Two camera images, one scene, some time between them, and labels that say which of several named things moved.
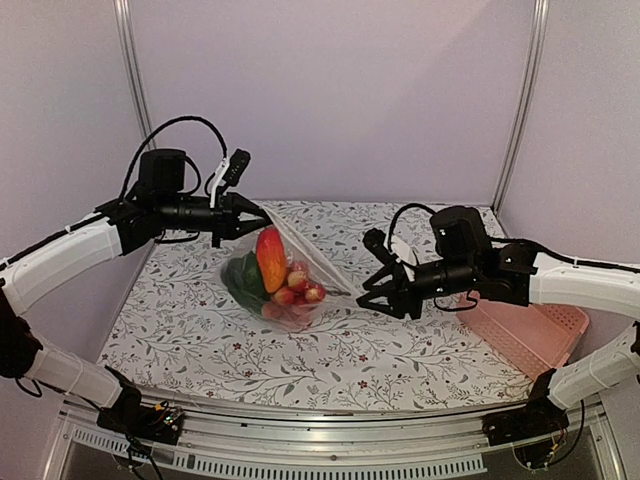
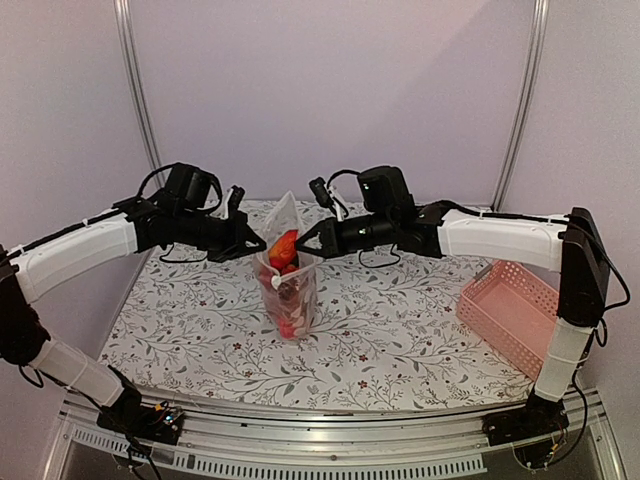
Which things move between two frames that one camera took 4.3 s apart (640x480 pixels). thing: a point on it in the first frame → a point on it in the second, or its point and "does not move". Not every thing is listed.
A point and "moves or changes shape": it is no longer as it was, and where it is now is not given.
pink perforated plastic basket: x=538 y=337 does not move
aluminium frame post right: x=524 y=103 does not move
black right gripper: x=402 y=297 → x=332 y=240
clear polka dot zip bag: x=284 y=280 moves or changes shape
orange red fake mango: x=271 y=258 → x=282 y=252
